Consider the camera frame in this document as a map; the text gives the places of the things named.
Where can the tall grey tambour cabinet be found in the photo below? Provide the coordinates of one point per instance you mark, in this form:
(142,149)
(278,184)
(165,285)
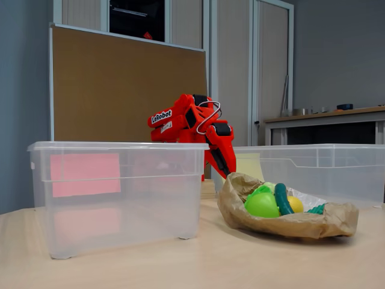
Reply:
(234,60)

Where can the metal pot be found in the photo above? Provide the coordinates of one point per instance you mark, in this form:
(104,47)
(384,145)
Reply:
(300,112)

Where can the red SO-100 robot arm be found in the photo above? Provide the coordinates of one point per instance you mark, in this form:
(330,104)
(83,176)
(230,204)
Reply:
(180,120)

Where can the leaning metal strips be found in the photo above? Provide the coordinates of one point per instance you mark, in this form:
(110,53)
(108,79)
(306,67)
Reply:
(284,96)

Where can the pink paper note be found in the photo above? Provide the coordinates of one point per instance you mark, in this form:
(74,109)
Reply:
(84,174)

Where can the clear plastic bin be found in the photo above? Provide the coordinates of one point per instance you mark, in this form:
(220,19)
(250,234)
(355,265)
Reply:
(120,225)
(331,174)

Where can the yellow paper note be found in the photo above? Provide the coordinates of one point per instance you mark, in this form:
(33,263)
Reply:
(248,164)

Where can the red gripper black motor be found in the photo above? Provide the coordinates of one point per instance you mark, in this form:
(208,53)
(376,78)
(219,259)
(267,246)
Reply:
(222,144)

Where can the yellow toy lemon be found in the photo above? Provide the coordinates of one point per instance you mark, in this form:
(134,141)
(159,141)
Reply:
(296,204)

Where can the dark green bumpy toy leaf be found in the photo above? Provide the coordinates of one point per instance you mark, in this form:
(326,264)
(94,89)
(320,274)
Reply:
(317,209)

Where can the dark green toy cucumber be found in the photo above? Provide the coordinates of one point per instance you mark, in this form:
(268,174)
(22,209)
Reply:
(282,198)

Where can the wooden base block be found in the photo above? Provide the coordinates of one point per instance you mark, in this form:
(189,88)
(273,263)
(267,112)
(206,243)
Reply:
(209,189)

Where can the bright green toy lettuce leaf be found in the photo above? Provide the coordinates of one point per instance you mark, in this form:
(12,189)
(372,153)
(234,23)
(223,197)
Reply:
(260,190)

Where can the small grey cup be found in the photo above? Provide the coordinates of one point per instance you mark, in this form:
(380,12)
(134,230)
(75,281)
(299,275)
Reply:
(325,109)

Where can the grey cabinet with dark opening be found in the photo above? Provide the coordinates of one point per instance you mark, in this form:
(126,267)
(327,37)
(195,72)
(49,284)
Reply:
(186,21)

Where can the cork pin board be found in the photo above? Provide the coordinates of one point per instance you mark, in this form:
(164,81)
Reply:
(120,90)

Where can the dark blue bowl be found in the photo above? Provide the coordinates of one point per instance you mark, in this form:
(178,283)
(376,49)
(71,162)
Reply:
(345,106)

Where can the low cabinet with wooden top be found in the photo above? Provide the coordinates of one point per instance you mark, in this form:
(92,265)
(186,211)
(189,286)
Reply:
(331,120)

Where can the crumpled brown paper bag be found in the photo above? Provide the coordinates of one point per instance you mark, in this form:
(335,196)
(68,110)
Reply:
(270,225)

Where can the green toy apple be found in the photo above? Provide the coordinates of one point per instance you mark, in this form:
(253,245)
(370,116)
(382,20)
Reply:
(261,206)

